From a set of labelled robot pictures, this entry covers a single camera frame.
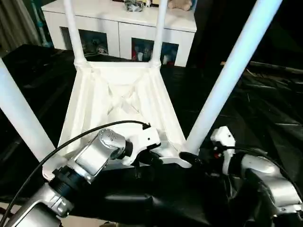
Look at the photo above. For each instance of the white plastic table top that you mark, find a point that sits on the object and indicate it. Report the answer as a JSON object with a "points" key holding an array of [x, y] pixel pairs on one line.
{"points": [[123, 78]]}

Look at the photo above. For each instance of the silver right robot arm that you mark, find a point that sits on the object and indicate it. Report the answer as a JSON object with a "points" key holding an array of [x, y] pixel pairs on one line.
{"points": [[279, 179]]}

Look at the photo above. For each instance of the black table mat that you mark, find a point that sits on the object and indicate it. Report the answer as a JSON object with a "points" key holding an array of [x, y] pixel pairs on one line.
{"points": [[260, 113]]}

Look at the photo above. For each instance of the white glass-door cabinet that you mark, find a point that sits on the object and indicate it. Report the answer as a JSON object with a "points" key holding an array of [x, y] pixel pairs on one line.
{"points": [[118, 30]]}

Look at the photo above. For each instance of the small patterned ornament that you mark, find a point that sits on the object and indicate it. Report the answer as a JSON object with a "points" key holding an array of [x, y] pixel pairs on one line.
{"points": [[135, 6]]}

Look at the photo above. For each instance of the grey curtain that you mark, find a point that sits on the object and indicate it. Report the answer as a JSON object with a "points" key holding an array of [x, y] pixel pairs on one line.
{"points": [[16, 26]]}

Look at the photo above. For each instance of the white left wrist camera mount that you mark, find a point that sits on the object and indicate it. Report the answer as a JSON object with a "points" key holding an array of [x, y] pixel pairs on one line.
{"points": [[144, 139]]}

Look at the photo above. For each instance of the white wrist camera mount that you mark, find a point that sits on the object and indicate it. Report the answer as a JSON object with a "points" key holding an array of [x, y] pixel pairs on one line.
{"points": [[144, 139], [225, 139]]}

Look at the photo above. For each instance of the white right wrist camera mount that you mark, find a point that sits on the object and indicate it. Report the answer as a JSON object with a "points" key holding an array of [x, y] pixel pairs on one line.
{"points": [[225, 139]]}

